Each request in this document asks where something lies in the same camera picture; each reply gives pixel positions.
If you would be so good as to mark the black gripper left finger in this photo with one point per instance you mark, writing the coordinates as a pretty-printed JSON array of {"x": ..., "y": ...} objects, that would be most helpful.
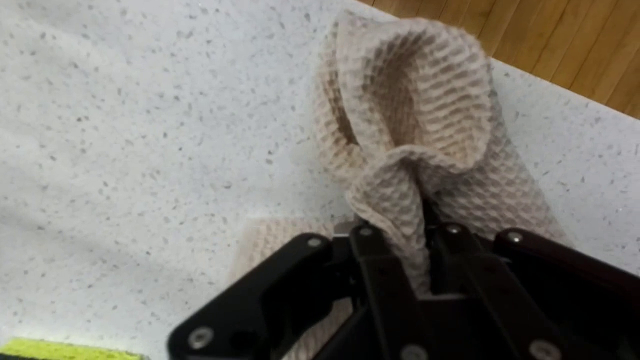
[{"x": 267, "y": 301}]

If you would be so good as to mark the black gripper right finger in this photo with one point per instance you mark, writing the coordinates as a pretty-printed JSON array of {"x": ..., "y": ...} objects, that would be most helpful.
[{"x": 533, "y": 301}]

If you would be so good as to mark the beige knitted towel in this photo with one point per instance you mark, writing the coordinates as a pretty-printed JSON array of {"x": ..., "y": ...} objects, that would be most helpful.
[{"x": 426, "y": 100}]

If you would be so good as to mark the yellow green sponge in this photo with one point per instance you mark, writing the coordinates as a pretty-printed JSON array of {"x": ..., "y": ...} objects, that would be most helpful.
[{"x": 67, "y": 351}]

